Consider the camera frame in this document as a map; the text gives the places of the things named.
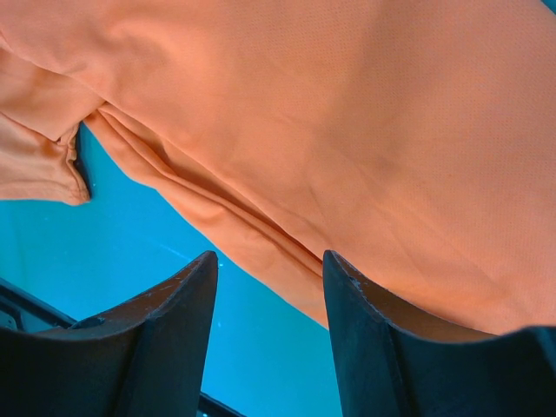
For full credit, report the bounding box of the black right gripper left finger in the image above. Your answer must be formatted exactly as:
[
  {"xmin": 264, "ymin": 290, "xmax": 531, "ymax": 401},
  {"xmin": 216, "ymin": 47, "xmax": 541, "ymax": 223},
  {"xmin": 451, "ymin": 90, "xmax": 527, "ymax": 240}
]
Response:
[{"xmin": 1, "ymin": 251, "xmax": 218, "ymax": 416}]

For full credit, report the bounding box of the orange t-shirt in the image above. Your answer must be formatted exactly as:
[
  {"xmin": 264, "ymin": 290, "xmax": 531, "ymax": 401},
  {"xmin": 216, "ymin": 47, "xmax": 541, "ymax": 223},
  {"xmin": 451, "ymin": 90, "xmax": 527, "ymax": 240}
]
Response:
[{"xmin": 1, "ymin": 1, "xmax": 555, "ymax": 334}]

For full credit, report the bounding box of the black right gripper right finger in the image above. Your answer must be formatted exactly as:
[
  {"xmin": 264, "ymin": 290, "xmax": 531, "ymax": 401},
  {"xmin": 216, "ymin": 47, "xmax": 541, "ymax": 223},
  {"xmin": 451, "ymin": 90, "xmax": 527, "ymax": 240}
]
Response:
[{"xmin": 323, "ymin": 250, "xmax": 555, "ymax": 416}]

